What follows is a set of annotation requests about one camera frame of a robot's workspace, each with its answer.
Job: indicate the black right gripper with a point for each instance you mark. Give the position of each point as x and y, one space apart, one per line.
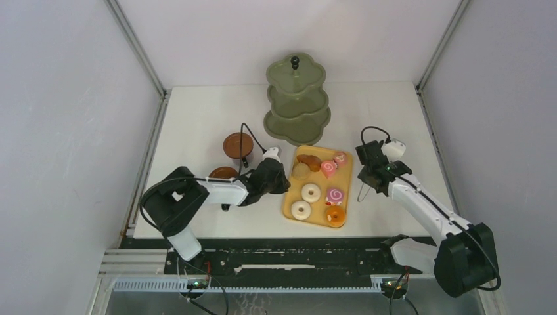
362 174

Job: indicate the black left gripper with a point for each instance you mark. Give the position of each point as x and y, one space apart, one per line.
284 184

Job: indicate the black metal food tongs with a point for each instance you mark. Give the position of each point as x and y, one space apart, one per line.
363 192

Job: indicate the yellow serving tray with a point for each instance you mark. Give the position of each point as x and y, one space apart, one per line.
341 179

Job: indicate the orange glazed donut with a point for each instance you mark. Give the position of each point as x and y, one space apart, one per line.
335 216

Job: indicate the green three-tier dessert stand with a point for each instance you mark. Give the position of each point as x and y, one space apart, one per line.
299 104

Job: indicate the white glazed donut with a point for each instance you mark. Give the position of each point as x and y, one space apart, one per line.
311 193

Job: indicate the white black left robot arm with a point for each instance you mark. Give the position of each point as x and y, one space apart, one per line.
170 205

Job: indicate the beige round cookie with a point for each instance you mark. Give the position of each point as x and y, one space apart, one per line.
300 171

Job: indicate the pink strawberry cake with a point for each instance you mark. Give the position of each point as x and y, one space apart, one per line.
340 159

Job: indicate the brown saucer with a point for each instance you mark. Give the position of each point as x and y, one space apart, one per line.
224 172

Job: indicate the brown croissant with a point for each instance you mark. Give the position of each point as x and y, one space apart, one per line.
313 162

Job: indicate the purple swirl cake slice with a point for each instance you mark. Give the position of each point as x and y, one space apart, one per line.
334 196

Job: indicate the pink swirl cake slice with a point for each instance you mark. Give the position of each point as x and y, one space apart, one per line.
328 168

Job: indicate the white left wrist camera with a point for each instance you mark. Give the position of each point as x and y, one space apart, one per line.
272 153

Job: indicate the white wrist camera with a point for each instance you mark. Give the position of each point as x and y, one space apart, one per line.
272 153
394 149

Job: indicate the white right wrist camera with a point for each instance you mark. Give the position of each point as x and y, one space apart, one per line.
394 149

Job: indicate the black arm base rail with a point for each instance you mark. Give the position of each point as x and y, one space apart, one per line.
297 263

